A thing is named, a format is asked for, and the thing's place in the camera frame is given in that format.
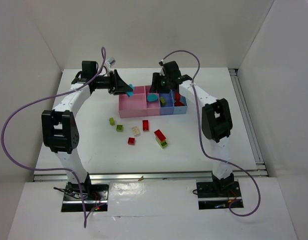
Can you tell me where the small pink bin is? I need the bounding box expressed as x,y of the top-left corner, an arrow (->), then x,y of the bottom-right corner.
145,85 -> 160,116

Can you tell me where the aluminium rail right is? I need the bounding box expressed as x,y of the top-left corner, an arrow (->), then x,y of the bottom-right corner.
228,68 -> 267,171

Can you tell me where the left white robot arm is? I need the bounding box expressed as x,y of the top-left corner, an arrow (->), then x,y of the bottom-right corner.
41,57 -> 132,194

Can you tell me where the periwinkle blue bin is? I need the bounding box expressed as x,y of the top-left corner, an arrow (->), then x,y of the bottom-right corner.
159,91 -> 174,116

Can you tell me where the green lego with stud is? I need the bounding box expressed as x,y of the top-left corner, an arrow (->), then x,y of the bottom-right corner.
116,124 -> 124,132

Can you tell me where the purple cable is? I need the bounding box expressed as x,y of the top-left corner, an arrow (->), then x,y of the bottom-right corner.
0,46 -> 107,229
160,50 -> 261,217

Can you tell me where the small red lego brick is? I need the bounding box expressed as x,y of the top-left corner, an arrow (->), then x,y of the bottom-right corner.
128,137 -> 135,145

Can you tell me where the red lego brick upright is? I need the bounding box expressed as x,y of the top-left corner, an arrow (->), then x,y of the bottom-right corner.
142,120 -> 149,132

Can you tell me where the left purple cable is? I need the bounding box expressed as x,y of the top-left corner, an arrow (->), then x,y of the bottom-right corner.
0,46 -> 107,229

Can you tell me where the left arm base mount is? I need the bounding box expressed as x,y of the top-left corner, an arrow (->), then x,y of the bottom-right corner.
53,183 -> 109,213

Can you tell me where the aluminium rail front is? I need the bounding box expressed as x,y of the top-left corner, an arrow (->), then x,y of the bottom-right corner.
32,170 -> 269,183

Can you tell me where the beige lego brick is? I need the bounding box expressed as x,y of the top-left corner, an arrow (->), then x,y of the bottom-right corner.
132,126 -> 140,137

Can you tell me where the lime green lego brick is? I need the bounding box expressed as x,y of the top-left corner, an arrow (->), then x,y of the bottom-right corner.
109,117 -> 115,126

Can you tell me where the teal lego base brick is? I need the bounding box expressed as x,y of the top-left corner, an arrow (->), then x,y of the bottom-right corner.
125,83 -> 135,98

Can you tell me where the large pink bin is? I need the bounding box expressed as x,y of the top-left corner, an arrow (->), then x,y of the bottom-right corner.
118,86 -> 147,118

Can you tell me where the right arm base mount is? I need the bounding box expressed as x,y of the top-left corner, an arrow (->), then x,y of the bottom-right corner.
192,181 -> 244,210

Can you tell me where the light blue bin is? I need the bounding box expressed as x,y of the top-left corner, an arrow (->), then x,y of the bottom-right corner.
172,90 -> 187,115

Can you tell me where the red curved lego brick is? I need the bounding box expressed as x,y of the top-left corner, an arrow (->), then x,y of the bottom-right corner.
154,129 -> 166,142

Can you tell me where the lime green lego under red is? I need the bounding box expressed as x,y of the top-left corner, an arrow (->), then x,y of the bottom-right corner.
156,138 -> 168,149

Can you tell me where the red curved lego top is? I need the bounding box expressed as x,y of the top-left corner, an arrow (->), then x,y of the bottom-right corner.
174,100 -> 185,107

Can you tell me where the teal curved lego brick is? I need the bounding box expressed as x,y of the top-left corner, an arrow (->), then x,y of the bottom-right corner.
146,93 -> 158,103

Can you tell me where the aluminium rail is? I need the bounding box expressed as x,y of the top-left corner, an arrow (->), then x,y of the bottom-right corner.
228,68 -> 267,171
32,170 -> 269,183

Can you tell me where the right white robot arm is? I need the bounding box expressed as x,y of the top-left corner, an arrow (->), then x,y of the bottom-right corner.
150,60 -> 234,192

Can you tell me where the red lego base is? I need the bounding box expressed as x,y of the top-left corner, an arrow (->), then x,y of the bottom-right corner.
174,92 -> 181,101

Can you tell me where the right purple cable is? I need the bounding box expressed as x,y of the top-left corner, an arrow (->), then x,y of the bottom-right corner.
160,50 -> 261,217

